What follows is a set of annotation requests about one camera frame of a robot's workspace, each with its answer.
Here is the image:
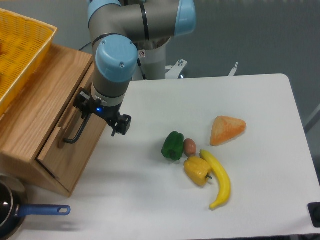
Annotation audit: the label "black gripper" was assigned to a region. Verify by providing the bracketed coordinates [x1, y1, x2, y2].
[74, 87, 132, 137]

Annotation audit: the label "black metal drawer handle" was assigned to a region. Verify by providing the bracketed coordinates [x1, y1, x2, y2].
[63, 114, 91, 145]

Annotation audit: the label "wooden top drawer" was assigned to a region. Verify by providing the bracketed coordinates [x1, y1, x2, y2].
[36, 62, 109, 194]

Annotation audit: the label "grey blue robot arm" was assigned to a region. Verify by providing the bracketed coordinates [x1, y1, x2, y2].
[74, 0, 197, 135]

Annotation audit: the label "wooden drawer cabinet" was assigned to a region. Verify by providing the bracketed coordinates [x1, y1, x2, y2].
[0, 45, 95, 192]

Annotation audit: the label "green toy bell pepper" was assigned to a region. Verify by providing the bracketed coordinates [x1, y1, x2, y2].
[161, 131, 184, 161]

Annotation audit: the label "brown toy egg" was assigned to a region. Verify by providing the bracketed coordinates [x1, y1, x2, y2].
[183, 138, 197, 157]

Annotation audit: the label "yellow toy bell pepper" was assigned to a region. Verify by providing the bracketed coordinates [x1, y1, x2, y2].
[183, 156, 212, 187]

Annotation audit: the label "orange triangular toy bread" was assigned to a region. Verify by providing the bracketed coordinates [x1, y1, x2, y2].
[210, 115, 247, 146]

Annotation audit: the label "yellow toy banana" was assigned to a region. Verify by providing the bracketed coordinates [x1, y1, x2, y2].
[199, 149, 232, 210]

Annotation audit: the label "yellow plastic basket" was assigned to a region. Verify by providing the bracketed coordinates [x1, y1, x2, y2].
[0, 9, 58, 115]

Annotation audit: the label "black corner device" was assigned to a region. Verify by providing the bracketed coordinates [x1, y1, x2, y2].
[307, 202, 320, 228]

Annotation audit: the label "white metal robot mount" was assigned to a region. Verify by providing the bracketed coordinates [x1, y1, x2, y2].
[165, 59, 239, 80]

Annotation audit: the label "blue handled frying pan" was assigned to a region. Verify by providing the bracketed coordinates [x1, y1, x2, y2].
[0, 175, 71, 240]

